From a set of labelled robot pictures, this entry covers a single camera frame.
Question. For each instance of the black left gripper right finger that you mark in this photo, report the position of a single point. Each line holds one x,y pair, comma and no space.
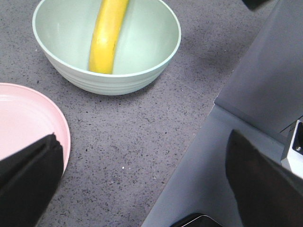
267,194

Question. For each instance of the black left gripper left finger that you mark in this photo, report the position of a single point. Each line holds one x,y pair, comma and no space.
28,181

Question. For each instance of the pink plate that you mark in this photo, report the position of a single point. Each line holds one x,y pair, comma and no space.
26,116

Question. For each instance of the silver metal camera bracket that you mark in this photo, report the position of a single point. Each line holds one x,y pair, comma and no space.
292,156

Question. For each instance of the green bowl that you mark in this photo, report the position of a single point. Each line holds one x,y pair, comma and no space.
149,38

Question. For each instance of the yellow banana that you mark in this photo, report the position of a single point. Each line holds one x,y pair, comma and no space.
106,34

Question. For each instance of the black object top right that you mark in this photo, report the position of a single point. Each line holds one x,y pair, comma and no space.
254,4

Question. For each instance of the black device bottom edge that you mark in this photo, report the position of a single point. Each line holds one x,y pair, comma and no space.
196,220

